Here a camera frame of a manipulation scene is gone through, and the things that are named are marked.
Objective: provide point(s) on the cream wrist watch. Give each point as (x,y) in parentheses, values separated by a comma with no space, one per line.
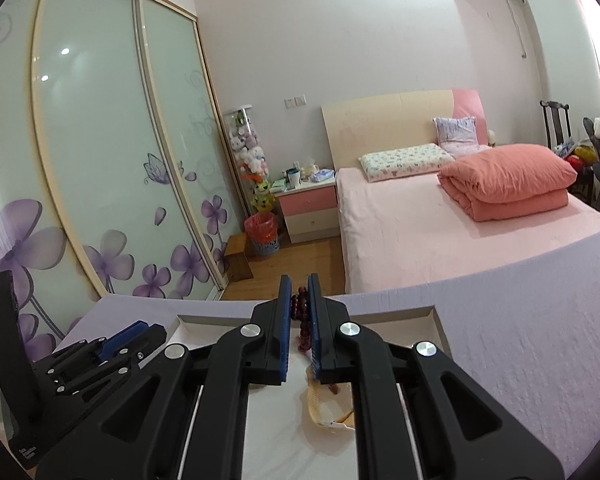
(315,405)

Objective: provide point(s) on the red and yellow toys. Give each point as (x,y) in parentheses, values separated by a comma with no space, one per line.
(575,155)

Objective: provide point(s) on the pink and white nightstand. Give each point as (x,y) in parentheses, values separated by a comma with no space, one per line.
(310,215)

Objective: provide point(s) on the small wooden stool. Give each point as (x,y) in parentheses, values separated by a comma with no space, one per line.
(239,257)

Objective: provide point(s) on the trash bin with red bag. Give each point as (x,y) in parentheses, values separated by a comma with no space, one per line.
(261,235)

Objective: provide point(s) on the cream and pink headboard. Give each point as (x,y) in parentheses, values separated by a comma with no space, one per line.
(380,120)

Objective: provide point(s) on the wall switch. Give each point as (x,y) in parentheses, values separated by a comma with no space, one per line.
(295,101)

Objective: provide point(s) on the folded pink quilt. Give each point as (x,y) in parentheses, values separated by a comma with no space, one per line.
(510,180)

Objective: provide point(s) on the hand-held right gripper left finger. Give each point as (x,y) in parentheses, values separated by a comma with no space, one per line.
(282,330)

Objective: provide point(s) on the bed with pink sheet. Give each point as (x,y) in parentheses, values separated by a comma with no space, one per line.
(405,240)

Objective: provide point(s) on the floral sliding door wardrobe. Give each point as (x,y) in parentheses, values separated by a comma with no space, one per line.
(105,160)

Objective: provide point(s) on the black wooden chair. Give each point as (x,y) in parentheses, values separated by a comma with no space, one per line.
(555,120)

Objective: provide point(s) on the small square printed pillow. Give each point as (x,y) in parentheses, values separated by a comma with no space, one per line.
(457,135)

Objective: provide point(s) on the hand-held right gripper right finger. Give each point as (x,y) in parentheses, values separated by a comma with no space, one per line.
(314,330)

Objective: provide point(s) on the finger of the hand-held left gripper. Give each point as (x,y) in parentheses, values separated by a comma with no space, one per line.
(125,337)
(152,337)

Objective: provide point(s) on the white air conditioner pipe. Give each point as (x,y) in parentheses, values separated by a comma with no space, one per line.
(519,25)

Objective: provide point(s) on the long printed pillow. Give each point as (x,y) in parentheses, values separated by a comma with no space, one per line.
(405,162)

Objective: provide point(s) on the clear tube of plush toys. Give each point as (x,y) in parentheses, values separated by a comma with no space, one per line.
(245,145)

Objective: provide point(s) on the grey jewelry tray box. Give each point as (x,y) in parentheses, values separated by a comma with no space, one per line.
(280,435)

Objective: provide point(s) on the green plush toy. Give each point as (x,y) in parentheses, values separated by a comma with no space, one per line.
(261,197)

